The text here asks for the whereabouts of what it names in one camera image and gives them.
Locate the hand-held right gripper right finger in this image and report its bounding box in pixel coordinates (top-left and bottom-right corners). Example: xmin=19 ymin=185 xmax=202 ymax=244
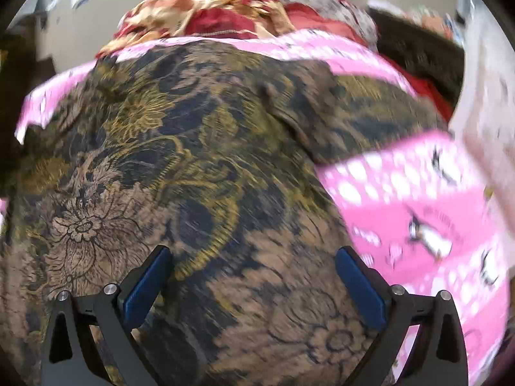
xmin=335 ymin=245 xmax=470 ymax=386

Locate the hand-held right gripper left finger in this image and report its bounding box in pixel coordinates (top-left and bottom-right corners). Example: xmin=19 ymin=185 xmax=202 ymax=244
xmin=40 ymin=244 xmax=174 ymax=386

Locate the brown floral garment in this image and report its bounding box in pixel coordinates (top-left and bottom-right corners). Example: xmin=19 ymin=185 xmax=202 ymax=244
xmin=0 ymin=42 xmax=449 ymax=386

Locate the pink printed blanket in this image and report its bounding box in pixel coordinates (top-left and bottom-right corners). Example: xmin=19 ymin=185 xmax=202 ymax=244
xmin=14 ymin=30 xmax=512 ymax=386

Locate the red cloth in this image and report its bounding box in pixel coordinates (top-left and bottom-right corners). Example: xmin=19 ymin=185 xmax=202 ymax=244
xmin=386 ymin=60 xmax=455 ymax=123

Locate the white patterned cloth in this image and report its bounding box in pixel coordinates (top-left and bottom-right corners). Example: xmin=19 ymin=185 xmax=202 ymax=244
xmin=447 ymin=16 xmax=515 ymax=276

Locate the dark wooden nightstand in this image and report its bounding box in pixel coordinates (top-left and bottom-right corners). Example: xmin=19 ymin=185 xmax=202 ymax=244
xmin=368 ymin=6 xmax=466 ymax=103

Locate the red gold floral quilt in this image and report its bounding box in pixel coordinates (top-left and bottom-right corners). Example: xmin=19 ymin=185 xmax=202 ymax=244
xmin=97 ymin=0 xmax=363 ymax=59

